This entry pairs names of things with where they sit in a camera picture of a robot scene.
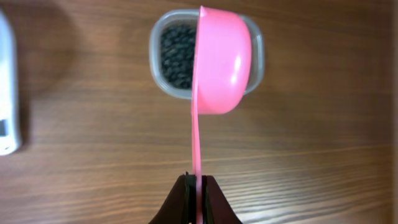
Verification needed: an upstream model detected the white digital kitchen scale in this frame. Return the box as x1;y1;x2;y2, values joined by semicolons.
1;12;22;156

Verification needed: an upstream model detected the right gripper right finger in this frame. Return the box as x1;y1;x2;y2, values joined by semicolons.
202;175;242;224

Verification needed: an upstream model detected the pink plastic measuring scoop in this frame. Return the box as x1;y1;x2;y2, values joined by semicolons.
191;6;252;223

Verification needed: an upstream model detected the clear plastic container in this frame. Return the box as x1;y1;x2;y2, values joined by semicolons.
149;9;266;100

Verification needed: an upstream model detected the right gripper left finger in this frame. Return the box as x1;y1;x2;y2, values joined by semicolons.
149;174;196;224

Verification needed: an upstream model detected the black peppercorns pile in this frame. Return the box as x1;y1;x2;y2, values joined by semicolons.
160;24;197;90

